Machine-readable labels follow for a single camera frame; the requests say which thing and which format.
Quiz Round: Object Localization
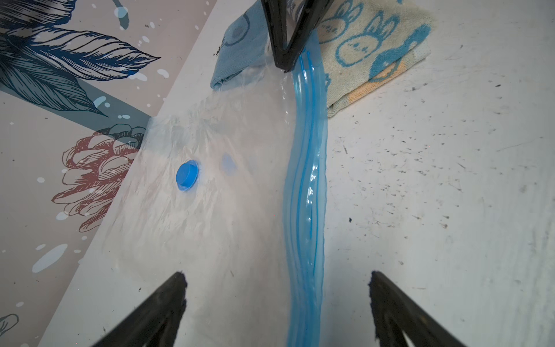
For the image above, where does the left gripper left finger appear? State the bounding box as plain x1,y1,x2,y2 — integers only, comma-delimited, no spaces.
95,272,187,347

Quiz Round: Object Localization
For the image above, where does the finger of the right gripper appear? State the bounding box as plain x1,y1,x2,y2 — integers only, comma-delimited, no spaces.
261,0,334,72

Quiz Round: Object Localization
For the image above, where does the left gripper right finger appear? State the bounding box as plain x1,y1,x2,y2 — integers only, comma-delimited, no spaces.
369,271,464,347

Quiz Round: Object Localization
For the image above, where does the cream towel blue bunny print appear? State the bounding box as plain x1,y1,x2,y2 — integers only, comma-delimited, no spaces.
317,1,434,117

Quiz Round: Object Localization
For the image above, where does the clear vacuum bag blue zipper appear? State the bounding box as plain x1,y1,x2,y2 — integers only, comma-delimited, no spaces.
102,34,328,346

